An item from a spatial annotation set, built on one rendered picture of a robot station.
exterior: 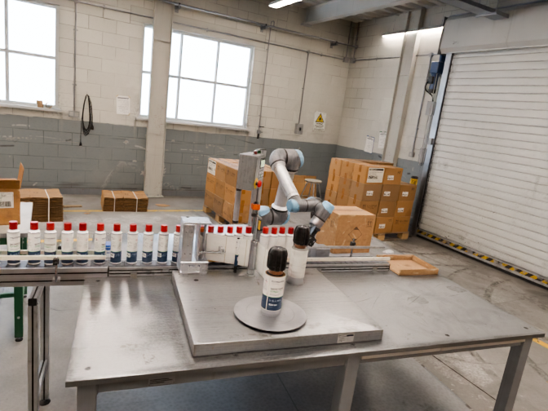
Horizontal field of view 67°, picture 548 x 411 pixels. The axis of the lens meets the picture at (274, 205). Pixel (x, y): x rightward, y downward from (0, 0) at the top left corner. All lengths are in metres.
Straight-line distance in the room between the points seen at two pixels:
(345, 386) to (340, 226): 1.19
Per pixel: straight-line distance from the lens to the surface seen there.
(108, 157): 7.52
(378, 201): 6.28
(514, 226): 6.35
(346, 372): 1.84
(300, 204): 2.38
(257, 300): 1.89
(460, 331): 2.19
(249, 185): 2.23
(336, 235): 2.76
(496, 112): 6.60
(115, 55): 7.47
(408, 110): 7.83
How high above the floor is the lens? 1.71
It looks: 13 degrees down
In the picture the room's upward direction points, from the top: 7 degrees clockwise
